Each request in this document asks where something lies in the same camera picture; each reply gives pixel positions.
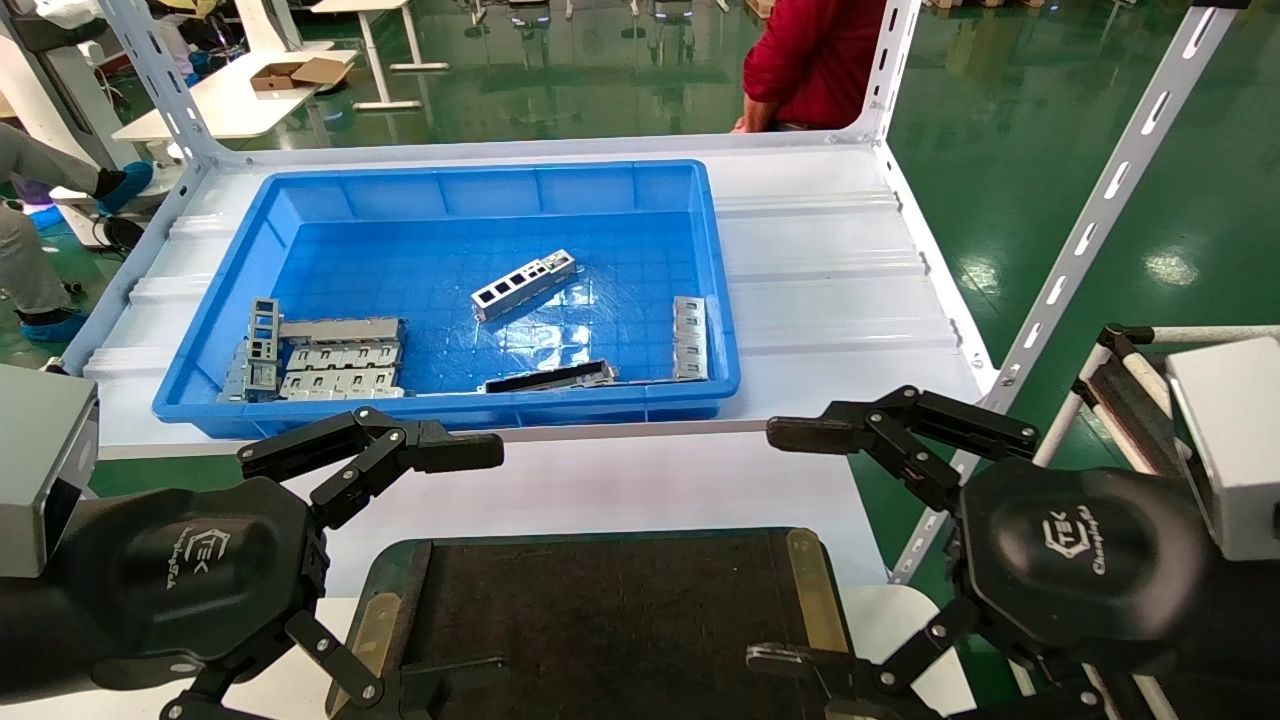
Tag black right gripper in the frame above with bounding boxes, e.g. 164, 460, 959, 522
745, 385, 1216, 720

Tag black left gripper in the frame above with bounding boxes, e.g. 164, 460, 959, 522
20, 405, 506, 720

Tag silver perforated metal part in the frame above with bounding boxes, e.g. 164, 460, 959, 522
471, 249, 577, 323

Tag flat silver slotted part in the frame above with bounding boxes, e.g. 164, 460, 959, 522
278, 368, 407, 401
285, 343, 403, 372

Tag black container tray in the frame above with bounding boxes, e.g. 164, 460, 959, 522
325, 528, 861, 720

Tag long grey metal part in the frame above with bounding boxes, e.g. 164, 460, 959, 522
278, 318, 406, 347

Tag dark long metal part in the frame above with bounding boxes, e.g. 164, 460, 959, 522
480, 360, 619, 394

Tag silver slotted metal part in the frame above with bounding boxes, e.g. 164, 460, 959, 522
672, 296, 709, 382

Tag white work table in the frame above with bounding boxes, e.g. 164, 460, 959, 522
0, 430, 986, 720

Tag white metal shelf rack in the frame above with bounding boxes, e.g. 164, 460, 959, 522
60, 0, 1251, 586

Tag blue plastic bin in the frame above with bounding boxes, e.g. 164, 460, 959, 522
152, 158, 743, 441

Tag white desk with legs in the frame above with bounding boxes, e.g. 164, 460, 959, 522
310, 0, 451, 111

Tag white table with cardboard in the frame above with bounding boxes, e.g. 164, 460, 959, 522
112, 50, 359, 143

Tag open cardboard box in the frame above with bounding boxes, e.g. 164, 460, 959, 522
250, 57, 356, 93

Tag person in red sweater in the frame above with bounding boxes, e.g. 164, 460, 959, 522
732, 0, 891, 134

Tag seated person blue shoe covers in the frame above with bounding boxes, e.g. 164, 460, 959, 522
0, 120, 156, 346

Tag grey metal bracket part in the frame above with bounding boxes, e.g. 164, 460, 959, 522
217, 340, 281, 404

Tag grey perforated metal bracket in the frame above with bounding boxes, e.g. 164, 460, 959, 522
246, 297, 283, 367

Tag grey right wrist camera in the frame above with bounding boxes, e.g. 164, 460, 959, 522
1165, 337, 1280, 561

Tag white tube cart frame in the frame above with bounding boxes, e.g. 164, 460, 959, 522
1030, 322, 1280, 720

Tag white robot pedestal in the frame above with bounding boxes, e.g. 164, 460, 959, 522
0, 0, 186, 251

